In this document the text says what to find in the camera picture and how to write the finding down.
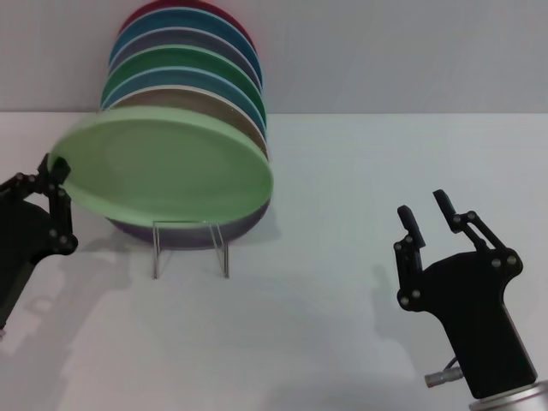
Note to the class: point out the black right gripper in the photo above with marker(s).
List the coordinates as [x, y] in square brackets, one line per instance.
[475, 308]

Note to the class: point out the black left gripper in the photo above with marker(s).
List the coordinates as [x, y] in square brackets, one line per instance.
[17, 240]

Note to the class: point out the light green plate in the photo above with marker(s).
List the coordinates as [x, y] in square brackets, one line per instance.
[171, 167]

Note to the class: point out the beige plate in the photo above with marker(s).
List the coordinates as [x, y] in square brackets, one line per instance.
[171, 96]

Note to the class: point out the lilac plate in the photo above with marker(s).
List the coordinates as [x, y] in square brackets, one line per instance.
[192, 235]

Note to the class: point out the light blue plate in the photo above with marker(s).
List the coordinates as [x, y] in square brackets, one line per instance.
[171, 78]

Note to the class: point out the dark green plate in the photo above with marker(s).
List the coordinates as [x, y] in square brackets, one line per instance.
[171, 57]

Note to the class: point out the red plate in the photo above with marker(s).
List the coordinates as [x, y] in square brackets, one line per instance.
[137, 13]

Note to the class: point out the grey plate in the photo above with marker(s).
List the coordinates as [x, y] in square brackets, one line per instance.
[180, 38]

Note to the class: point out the teal blue plate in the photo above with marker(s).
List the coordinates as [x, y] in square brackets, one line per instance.
[180, 21]

